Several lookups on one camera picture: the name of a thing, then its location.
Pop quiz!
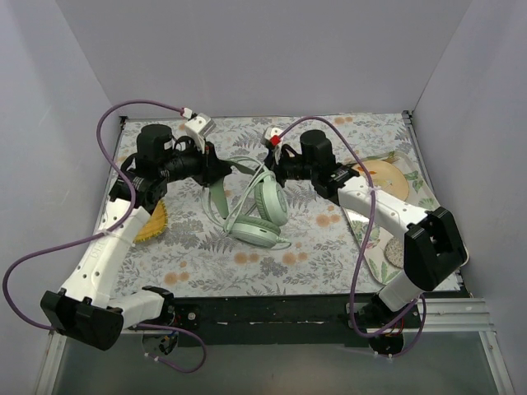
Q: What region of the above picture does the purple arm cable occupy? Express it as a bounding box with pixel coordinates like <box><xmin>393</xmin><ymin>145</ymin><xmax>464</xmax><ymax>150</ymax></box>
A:
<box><xmin>2</xmin><ymin>100</ymin><xmax>207</xmax><ymax>374</ymax></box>
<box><xmin>279</xmin><ymin>115</ymin><xmax>427</xmax><ymax>359</ymax></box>

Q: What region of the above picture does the leaf patterned serving tray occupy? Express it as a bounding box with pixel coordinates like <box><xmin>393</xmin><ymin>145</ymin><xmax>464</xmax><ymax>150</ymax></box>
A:
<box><xmin>338</xmin><ymin>151</ymin><xmax>440</xmax><ymax>285</ymax></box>

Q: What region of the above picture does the round bird painted plate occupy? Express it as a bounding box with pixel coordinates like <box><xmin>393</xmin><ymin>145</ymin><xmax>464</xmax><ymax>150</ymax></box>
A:
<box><xmin>364</xmin><ymin>160</ymin><xmax>409</xmax><ymax>201</ymax></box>

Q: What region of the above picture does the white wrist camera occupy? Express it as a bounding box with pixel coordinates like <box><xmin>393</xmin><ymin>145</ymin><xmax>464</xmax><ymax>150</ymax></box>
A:
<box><xmin>181</xmin><ymin>107</ymin><xmax>216</xmax><ymax>154</ymax></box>
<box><xmin>262</xmin><ymin>127</ymin><xmax>283</xmax><ymax>162</ymax></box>

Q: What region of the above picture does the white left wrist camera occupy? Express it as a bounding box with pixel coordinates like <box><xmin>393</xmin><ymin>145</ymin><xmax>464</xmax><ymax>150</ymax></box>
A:
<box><xmin>181</xmin><ymin>107</ymin><xmax>216</xmax><ymax>154</ymax></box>

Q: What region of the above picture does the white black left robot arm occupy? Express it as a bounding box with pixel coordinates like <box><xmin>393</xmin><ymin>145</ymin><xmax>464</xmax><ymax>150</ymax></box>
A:
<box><xmin>40</xmin><ymin>124</ymin><xmax>231</xmax><ymax>351</ymax></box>

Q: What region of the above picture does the floral patterned table mat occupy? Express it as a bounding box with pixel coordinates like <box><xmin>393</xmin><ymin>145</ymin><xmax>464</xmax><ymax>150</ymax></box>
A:
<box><xmin>88</xmin><ymin>114</ymin><xmax>461</xmax><ymax>297</ymax></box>

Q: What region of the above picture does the yellow woven bamboo tray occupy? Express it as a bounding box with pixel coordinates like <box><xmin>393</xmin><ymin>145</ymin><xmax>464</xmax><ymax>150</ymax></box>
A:
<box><xmin>134</xmin><ymin>201</ymin><xmax>168</xmax><ymax>244</ymax></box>

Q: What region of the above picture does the green over-ear headphones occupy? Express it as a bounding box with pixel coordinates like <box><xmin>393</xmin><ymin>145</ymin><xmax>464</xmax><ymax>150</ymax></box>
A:
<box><xmin>201</xmin><ymin>156</ymin><xmax>291</xmax><ymax>250</ymax></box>

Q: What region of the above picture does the speckled round coaster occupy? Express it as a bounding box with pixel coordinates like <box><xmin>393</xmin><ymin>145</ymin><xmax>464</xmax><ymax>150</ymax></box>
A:
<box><xmin>384</xmin><ymin>237</ymin><xmax>403</xmax><ymax>268</ymax></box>

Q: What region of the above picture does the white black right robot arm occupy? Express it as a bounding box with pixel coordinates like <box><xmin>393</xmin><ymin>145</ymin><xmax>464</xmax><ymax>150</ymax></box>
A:
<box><xmin>264</xmin><ymin>130</ymin><xmax>468</xmax><ymax>327</ymax></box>

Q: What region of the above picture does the aluminium table frame rail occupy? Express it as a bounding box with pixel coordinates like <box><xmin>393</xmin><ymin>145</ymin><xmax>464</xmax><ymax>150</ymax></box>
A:
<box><xmin>32</xmin><ymin>109</ymin><xmax>515</xmax><ymax>395</ymax></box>

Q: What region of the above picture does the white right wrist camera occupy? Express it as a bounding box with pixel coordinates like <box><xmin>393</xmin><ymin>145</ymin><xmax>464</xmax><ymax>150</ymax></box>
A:
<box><xmin>262</xmin><ymin>127</ymin><xmax>283</xmax><ymax>162</ymax></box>

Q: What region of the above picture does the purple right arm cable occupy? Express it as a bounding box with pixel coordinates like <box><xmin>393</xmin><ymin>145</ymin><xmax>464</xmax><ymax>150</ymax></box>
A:
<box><xmin>279</xmin><ymin>115</ymin><xmax>427</xmax><ymax>359</ymax></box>

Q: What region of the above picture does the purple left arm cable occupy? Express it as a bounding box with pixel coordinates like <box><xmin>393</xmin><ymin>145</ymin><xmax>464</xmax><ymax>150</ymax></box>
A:
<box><xmin>2</xmin><ymin>100</ymin><xmax>207</xmax><ymax>374</ymax></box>

